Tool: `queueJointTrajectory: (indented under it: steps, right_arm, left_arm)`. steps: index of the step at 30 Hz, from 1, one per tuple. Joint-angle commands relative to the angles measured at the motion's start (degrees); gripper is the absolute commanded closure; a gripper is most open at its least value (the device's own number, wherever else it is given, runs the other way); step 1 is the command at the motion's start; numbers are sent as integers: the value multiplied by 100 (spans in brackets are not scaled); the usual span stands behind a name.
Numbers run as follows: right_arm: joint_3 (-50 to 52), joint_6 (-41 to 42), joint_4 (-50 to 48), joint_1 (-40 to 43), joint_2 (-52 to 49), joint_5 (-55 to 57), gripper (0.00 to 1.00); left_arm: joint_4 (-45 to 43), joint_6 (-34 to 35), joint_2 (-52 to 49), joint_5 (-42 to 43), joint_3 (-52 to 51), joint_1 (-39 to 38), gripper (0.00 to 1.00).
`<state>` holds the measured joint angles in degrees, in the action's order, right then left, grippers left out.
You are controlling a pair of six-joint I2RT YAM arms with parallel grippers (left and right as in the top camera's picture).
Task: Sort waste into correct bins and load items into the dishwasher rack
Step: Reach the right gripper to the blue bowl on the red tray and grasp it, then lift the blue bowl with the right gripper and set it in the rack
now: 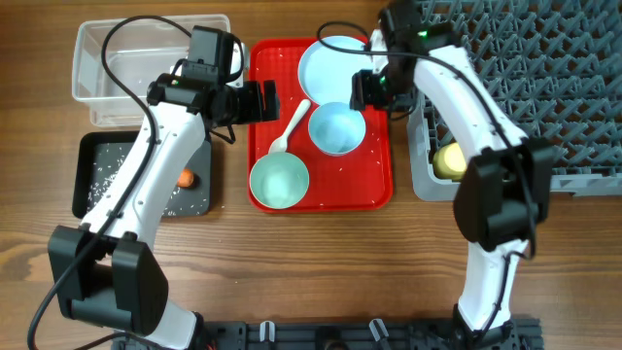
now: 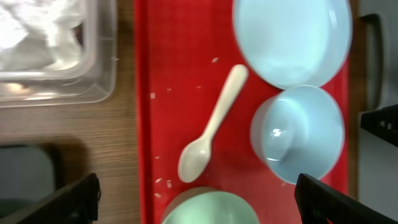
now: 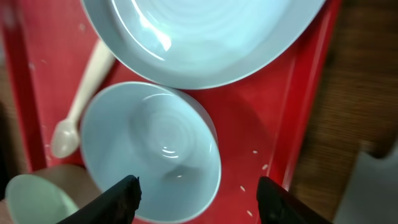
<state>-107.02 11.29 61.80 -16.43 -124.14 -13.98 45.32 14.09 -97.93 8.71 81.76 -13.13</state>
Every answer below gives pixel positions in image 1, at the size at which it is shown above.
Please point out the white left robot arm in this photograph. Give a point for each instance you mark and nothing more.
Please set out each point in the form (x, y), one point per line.
(104, 270)

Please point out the black waste tray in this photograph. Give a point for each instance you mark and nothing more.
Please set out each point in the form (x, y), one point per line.
(86, 158)

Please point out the mint green bowl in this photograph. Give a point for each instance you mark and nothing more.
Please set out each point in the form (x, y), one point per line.
(279, 180)

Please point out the light blue rice bowl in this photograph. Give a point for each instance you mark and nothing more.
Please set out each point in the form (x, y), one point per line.
(335, 129)

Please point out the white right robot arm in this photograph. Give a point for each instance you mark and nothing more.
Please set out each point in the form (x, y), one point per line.
(504, 192)

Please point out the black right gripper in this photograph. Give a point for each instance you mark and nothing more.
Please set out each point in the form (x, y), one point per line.
(358, 89)

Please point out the yellow plastic cup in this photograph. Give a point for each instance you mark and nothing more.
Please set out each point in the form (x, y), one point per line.
(449, 163)

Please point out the clear plastic bin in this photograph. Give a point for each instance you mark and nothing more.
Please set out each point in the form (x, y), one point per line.
(112, 59)

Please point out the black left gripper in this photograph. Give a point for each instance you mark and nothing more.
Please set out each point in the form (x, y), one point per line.
(255, 109)

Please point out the orange carrot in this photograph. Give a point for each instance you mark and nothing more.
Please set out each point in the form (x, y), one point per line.
(186, 179)

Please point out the large light blue plate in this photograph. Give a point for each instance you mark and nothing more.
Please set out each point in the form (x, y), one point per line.
(325, 75)

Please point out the white plastic spoon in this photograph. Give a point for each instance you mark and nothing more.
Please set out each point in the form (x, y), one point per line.
(280, 144)

